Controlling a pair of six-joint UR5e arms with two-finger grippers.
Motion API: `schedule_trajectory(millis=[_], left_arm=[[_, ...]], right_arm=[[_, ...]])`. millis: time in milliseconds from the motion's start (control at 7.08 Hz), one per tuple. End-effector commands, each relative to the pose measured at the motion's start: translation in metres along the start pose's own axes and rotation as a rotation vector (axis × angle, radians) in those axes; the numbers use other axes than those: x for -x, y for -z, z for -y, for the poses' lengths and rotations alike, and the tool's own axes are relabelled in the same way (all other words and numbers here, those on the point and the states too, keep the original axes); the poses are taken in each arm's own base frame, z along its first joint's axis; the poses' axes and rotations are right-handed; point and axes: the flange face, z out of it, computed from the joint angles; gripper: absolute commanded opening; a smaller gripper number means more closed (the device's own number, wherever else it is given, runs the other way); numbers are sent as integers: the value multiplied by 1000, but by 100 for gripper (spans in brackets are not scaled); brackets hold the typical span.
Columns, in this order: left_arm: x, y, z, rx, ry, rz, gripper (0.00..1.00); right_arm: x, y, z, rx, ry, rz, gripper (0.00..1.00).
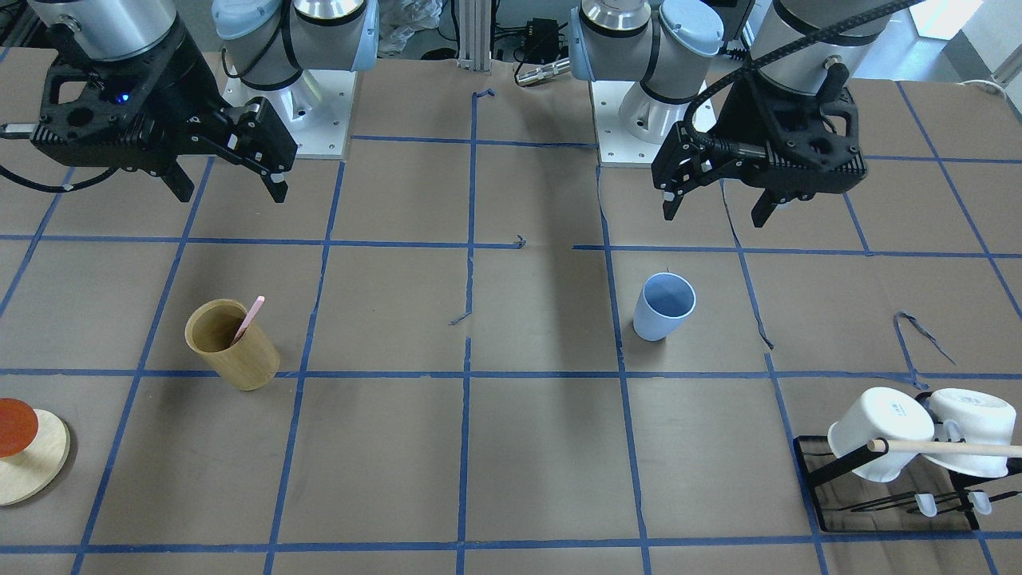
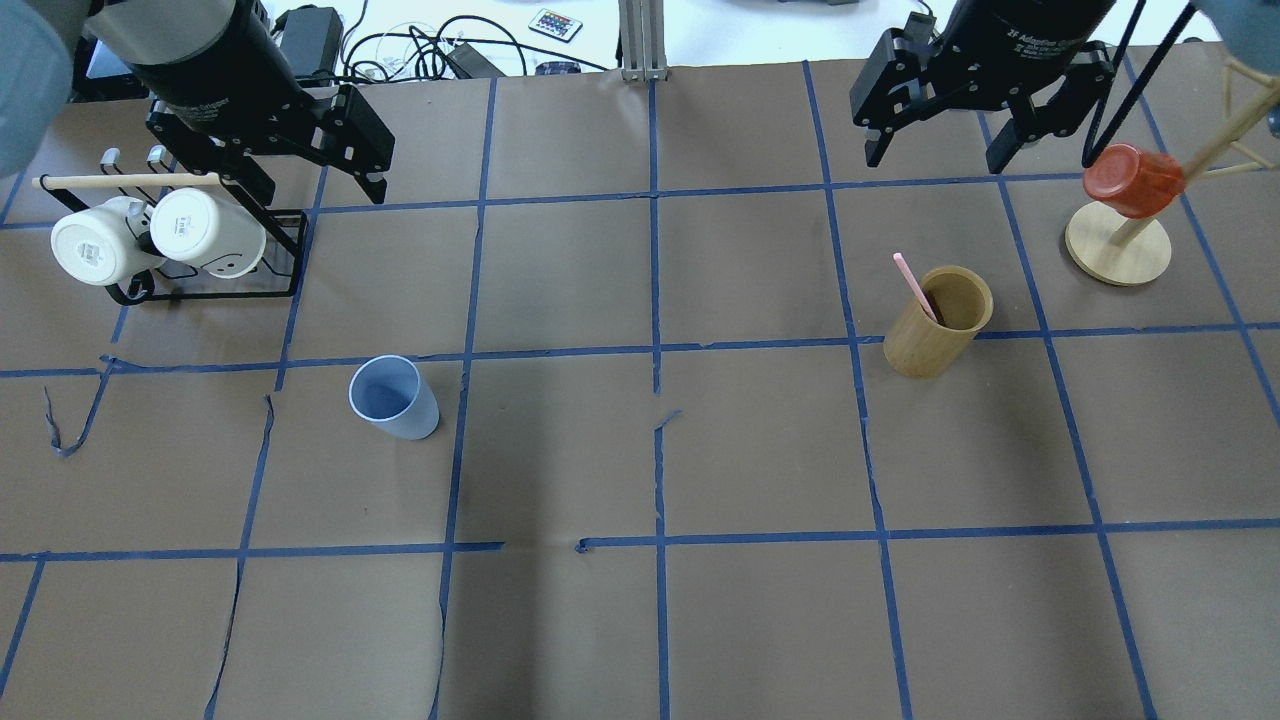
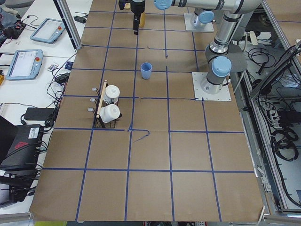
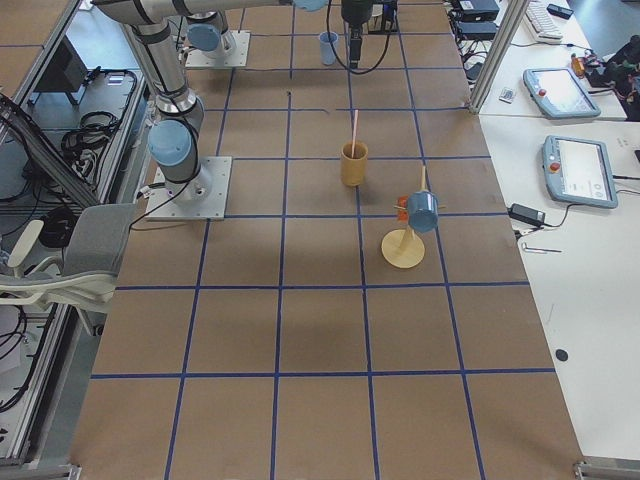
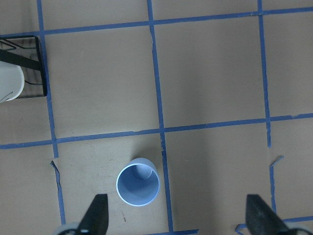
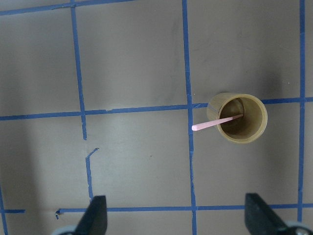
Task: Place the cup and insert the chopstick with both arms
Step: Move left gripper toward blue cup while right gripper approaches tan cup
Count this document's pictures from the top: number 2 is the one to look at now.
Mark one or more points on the orange red cup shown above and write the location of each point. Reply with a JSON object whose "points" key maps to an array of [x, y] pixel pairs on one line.
{"points": [[1137, 183]]}

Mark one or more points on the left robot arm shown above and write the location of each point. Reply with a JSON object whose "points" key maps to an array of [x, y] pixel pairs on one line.
{"points": [[38, 48]]}

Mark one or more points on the white mug left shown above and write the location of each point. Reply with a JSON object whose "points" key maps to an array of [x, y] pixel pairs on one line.
{"points": [[107, 244]]}

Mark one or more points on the black wire mug rack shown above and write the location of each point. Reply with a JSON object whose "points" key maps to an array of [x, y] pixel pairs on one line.
{"points": [[275, 277]]}

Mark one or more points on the wooden cup tree stand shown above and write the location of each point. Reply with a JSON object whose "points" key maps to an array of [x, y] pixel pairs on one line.
{"points": [[1128, 252]]}

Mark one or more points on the black power adapter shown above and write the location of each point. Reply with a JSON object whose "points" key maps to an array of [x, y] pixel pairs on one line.
{"points": [[309, 38]]}

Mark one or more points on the light blue plastic cup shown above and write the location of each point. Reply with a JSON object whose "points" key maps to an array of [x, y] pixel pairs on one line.
{"points": [[389, 392]]}

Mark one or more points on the bamboo cylinder holder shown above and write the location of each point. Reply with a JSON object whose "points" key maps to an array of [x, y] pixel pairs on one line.
{"points": [[925, 341]]}

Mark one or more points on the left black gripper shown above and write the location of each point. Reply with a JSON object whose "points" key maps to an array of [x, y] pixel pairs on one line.
{"points": [[205, 52]]}

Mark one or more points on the remote control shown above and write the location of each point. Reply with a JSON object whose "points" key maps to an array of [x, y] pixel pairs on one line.
{"points": [[558, 26]]}

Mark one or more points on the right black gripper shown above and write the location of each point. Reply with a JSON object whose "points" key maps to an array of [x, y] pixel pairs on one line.
{"points": [[1020, 35]]}

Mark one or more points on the aluminium frame post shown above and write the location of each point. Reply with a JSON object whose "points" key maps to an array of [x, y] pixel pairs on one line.
{"points": [[643, 41]]}

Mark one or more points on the cream mug right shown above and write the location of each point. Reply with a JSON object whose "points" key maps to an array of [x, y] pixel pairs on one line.
{"points": [[210, 234]]}

